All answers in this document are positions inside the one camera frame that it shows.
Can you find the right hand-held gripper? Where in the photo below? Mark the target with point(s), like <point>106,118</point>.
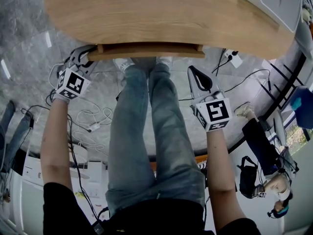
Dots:
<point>216,111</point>

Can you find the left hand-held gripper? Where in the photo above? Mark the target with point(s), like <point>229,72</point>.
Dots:
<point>72,83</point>

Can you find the wooden drawer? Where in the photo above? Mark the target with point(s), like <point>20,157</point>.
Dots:
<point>146,55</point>

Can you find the person's right forearm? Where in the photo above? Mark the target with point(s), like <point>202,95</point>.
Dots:
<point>220,170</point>

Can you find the person's left forearm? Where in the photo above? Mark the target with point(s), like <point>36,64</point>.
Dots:
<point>55,141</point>

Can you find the wooden coffee table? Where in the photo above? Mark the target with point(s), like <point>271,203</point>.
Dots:
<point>146,13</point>

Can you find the person's right white shoe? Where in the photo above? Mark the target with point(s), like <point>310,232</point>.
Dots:
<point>164,59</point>

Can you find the person's white shoe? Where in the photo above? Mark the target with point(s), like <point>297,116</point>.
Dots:
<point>164,59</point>
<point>123,63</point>

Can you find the person's left white shoe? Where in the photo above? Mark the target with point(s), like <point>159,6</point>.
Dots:
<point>123,63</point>

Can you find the small white power strip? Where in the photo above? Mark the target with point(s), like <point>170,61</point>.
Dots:
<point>94,127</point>

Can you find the person's blue jeans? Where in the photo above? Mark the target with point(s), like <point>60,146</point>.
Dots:
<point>132,131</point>

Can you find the black power adapter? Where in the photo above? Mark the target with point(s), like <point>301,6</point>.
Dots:
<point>31,122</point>

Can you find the teal small object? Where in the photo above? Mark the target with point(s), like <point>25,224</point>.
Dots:
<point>296,103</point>

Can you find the window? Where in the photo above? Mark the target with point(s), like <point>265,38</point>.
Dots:
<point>297,137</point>

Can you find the blue padded chair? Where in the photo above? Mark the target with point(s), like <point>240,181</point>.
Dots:
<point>305,117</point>

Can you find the grey beanbag chair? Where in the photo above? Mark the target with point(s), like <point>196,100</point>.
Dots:
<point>305,45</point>

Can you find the white appliance box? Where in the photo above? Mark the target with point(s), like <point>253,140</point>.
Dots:
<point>36,171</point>

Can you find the striped cushion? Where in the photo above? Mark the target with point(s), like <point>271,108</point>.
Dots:
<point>308,2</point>

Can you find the person's black shirt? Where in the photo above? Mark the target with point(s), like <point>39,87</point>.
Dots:
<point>73,217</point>

